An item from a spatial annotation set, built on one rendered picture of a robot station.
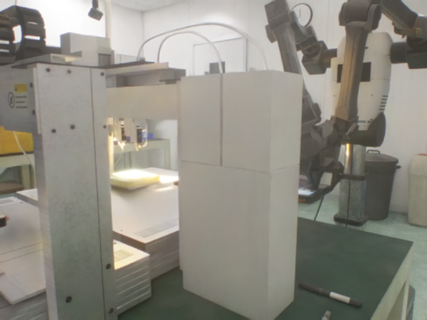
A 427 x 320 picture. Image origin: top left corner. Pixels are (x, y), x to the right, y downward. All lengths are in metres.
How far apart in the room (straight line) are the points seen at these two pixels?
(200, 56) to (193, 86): 4.76
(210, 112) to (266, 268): 0.31
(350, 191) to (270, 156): 1.09
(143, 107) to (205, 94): 0.27
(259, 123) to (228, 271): 0.30
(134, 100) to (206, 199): 0.37
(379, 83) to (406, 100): 2.58
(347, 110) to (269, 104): 0.67
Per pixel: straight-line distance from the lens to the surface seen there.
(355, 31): 1.16
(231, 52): 5.08
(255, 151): 0.61
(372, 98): 1.56
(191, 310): 0.75
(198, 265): 0.76
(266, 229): 0.63
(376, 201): 3.80
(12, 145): 3.48
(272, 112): 0.59
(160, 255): 0.85
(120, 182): 1.28
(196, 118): 0.69
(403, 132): 4.15
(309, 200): 1.05
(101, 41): 1.37
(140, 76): 0.97
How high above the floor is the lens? 1.16
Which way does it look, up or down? 9 degrees down
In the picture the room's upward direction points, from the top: straight up
